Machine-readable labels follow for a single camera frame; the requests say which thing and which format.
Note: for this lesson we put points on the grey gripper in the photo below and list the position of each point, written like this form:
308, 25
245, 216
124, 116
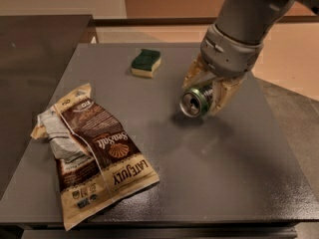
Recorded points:
228, 56

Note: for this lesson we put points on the green soda can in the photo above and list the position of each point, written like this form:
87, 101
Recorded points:
196, 101

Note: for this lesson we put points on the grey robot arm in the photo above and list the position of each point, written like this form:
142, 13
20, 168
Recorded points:
249, 21

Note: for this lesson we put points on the green and yellow sponge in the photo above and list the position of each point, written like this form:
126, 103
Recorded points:
146, 63

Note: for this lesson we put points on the brown chip bag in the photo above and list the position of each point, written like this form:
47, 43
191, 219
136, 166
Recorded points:
97, 162

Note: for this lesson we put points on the dark side cabinet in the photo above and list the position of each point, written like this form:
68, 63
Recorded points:
34, 54

